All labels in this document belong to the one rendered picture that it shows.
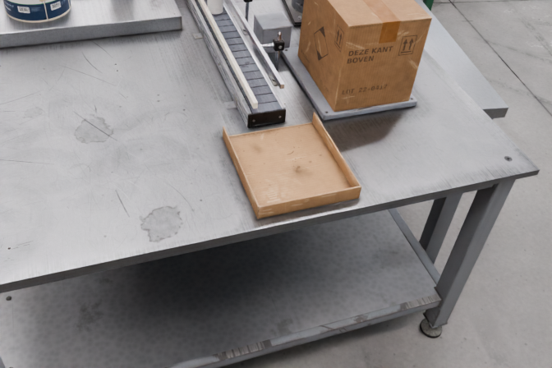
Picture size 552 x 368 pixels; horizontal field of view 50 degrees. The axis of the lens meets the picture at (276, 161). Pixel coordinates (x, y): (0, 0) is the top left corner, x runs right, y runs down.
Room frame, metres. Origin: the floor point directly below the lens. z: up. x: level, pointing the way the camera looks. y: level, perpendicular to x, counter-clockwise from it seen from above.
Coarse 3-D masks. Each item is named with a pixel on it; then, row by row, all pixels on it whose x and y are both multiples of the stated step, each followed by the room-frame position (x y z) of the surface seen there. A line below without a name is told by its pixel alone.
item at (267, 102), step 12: (204, 0) 1.85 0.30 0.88; (204, 12) 1.76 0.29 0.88; (228, 24) 1.70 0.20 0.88; (228, 36) 1.63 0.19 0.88; (240, 36) 1.63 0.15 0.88; (240, 48) 1.56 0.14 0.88; (240, 60) 1.50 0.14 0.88; (252, 60) 1.50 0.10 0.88; (252, 72) 1.44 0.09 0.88; (240, 84) 1.37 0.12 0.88; (252, 84) 1.38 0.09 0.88; (264, 84) 1.39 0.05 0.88; (264, 96) 1.33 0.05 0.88; (252, 108) 1.27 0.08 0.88; (264, 108) 1.27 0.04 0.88; (276, 108) 1.28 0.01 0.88
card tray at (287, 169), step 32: (224, 128) 1.18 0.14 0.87; (288, 128) 1.26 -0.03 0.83; (320, 128) 1.24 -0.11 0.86; (256, 160) 1.11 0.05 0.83; (288, 160) 1.13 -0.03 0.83; (320, 160) 1.14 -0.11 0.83; (256, 192) 1.00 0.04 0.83; (288, 192) 1.01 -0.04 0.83; (320, 192) 1.02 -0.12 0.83; (352, 192) 1.01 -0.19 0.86
